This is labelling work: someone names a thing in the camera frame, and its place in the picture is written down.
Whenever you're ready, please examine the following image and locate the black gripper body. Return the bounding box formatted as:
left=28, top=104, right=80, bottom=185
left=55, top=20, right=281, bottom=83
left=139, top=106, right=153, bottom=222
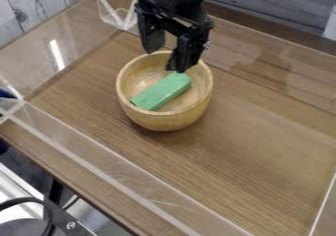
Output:
left=135, top=0, right=213, bottom=37

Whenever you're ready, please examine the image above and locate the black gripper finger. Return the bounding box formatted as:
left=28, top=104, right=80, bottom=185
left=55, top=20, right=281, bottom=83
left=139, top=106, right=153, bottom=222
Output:
left=165, top=33, right=209, bottom=73
left=137, top=14, right=165, bottom=54

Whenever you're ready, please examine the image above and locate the green rectangular block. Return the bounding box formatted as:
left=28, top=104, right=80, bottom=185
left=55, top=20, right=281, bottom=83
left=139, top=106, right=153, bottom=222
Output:
left=129, top=72, right=192, bottom=111

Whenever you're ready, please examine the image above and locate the brown wooden bowl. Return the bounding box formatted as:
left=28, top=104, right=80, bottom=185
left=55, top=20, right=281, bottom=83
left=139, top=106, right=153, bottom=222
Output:
left=116, top=50, right=213, bottom=132

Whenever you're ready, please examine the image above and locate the blue object at left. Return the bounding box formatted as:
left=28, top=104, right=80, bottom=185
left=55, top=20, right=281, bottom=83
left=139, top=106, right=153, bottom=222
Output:
left=0, top=88, right=17, bottom=99

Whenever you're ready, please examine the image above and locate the black cable loop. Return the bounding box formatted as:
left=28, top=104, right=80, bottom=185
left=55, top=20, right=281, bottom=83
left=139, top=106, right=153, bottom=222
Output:
left=0, top=197, right=56, bottom=236

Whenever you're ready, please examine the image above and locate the black table leg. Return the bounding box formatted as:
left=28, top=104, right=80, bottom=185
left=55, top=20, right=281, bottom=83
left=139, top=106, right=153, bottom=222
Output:
left=47, top=180, right=64, bottom=206

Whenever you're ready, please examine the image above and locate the clear acrylic corner bracket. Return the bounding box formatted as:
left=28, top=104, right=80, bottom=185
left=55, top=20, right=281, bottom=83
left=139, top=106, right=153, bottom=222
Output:
left=97, top=0, right=137, bottom=31

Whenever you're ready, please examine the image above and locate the clear acrylic tray wall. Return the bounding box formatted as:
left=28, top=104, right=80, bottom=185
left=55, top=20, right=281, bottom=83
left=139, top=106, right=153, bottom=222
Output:
left=0, top=0, right=336, bottom=236

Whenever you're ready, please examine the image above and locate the black metal bracket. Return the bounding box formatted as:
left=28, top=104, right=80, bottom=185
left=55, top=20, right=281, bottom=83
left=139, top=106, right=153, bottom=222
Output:
left=41, top=200, right=97, bottom=236

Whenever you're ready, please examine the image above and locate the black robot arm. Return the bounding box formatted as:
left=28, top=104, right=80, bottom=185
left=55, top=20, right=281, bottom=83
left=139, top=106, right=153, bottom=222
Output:
left=135, top=0, right=213, bottom=73

